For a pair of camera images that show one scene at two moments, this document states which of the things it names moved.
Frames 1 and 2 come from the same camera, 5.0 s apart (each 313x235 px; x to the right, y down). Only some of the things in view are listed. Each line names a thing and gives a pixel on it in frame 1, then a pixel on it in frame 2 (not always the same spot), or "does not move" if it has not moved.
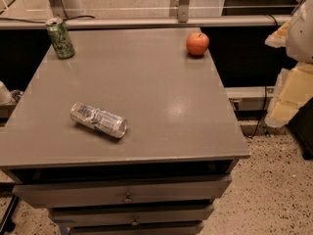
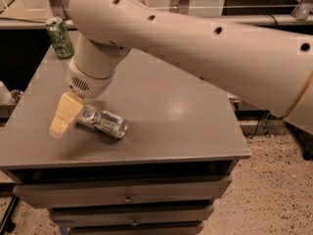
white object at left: x=5 y=95 does not move
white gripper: x=301 y=36 → x=84 y=83
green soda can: x=60 y=38 does not move
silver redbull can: x=111 y=123 does not move
